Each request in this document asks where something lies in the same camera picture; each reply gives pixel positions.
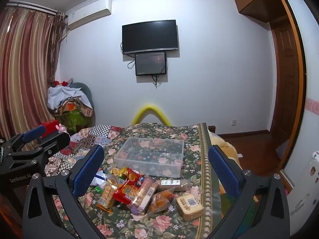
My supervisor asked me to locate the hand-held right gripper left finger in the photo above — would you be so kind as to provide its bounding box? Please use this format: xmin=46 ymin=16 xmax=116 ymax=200
xmin=22 ymin=144 xmax=110 ymax=239

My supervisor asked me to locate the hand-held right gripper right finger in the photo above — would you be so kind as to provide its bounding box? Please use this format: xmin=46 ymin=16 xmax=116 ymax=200
xmin=208 ymin=144 xmax=291 ymax=239

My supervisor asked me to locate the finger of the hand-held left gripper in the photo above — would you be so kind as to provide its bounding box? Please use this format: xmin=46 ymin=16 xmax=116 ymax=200
xmin=4 ymin=125 xmax=47 ymax=153
xmin=4 ymin=131 xmax=71 ymax=170

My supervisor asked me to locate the blue and white packet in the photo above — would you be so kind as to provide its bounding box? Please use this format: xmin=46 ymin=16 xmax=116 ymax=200
xmin=90 ymin=170 xmax=107 ymax=187

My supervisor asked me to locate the biscuit packet with orange trim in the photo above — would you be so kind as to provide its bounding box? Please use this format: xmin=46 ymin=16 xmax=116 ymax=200
xmin=96 ymin=177 xmax=120 ymax=213

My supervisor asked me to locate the brown roll with white label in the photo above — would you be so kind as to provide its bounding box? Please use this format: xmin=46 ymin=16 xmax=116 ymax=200
xmin=152 ymin=177 xmax=192 ymax=192

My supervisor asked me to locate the sliced bread packet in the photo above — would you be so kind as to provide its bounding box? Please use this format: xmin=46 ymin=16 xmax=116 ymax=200
xmin=176 ymin=187 xmax=205 ymax=221

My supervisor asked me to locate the cracker packet with purple trim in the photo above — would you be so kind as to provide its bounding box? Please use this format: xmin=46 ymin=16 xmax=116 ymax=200
xmin=127 ymin=175 xmax=160 ymax=216

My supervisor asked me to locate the clear plastic container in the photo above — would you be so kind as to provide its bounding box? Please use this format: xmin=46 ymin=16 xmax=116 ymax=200
xmin=114 ymin=137 xmax=185 ymax=178

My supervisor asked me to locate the clear bag of orange pastries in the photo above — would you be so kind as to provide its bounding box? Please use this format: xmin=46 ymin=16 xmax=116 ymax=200
xmin=149 ymin=188 xmax=175 ymax=215

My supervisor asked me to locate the red box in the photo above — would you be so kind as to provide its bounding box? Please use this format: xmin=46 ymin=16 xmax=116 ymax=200
xmin=41 ymin=119 xmax=60 ymax=137

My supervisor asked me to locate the green printed bag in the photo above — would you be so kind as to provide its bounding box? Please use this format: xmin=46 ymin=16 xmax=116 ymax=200
xmin=55 ymin=110 xmax=93 ymax=132

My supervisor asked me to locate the yellow fleece blanket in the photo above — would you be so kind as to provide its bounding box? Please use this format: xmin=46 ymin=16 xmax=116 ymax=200
xmin=209 ymin=131 xmax=250 ymax=205

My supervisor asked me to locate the patchwork quilt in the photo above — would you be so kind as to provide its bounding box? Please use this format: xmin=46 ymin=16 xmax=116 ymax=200
xmin=45 ymin=124 xmax=122 ymax=177

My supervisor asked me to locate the patterned cloth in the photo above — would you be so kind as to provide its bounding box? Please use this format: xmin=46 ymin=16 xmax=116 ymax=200
xmin=60 ymin=100 xmax=94 ymax=117

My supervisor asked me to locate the red snack packet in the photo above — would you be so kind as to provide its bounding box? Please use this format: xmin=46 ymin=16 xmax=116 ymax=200
xmin=113 ymin=168 xmax=145 ymax=206

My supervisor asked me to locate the pile of clothes on chair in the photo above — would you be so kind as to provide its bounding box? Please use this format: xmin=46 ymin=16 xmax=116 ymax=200
xmin=48 ymin=85 xmax=88 ymax=110

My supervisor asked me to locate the grey-green chair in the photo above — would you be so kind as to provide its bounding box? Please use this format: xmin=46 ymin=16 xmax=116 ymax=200
xmin=70 ymin=81 xmax=95 ymax=120

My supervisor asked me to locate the grey cloth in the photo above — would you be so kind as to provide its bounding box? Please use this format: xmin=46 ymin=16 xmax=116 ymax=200
xmin=275 ymin=138 xmax=291 ymax=160

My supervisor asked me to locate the striped curtain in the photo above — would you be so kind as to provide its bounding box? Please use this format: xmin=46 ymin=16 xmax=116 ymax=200
xmin=0 ymin=6 xmax=66 ymax=140

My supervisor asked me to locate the white appliance with stickers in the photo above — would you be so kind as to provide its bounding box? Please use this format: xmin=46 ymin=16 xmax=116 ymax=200
xmin=287 ymin=149 xmax=319 ymax=229

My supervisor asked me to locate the floral bedspread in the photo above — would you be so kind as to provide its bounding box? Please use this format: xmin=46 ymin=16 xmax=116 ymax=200
xmin=50 ymin=122 xmax=240 ymax=239

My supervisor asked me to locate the yellow foam tube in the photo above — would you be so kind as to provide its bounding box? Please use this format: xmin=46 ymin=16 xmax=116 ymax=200
xmin=131 ymin=104 xmax=172 ymax=125

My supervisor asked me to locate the wooden door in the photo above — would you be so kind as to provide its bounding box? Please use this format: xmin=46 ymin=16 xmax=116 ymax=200
xmin=270 ymin=15 xmax=299 ymax=142

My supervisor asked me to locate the small black monitor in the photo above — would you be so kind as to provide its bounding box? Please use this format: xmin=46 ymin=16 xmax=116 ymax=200
xmin=135 ymin=52 xmax=167 ymax=76

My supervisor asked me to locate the white air conditioner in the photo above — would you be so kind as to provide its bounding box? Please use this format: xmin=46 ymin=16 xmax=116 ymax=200
xmin=65 ymin=0 xmax=112 ymax=29

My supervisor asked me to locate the wardrobe sliding door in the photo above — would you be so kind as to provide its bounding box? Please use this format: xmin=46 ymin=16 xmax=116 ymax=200
xmin=279 ymin=0 xmax=319 ymax=187

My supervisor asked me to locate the wall-mounted black television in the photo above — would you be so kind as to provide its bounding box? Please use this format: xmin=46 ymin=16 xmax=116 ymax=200
xmin=122 ymin=19 xmax=178 ymax=55

